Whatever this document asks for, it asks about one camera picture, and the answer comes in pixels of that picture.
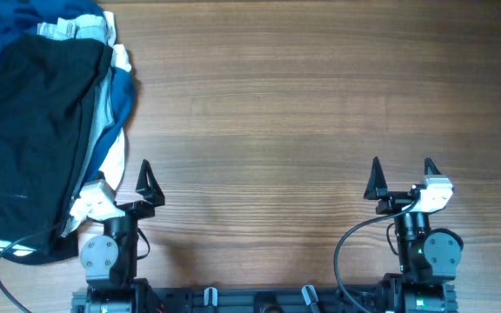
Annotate black shorts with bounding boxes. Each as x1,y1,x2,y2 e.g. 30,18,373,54
0,35,112,253

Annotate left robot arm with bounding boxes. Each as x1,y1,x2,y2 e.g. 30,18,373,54
70,159,165,313

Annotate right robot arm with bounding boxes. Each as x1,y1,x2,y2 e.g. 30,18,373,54
364,157,464,312

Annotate white garment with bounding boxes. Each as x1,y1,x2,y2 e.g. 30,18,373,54
0,9,134,254

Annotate black garment bottom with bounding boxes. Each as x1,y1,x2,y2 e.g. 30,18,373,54
3,232,79,266

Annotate light blue denim jeans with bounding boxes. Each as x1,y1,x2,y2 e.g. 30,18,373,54
36,14,117,205

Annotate blue shirt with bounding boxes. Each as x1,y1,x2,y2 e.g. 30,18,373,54
0,0,135,189

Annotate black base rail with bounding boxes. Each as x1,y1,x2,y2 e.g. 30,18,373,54
70,284,458,313

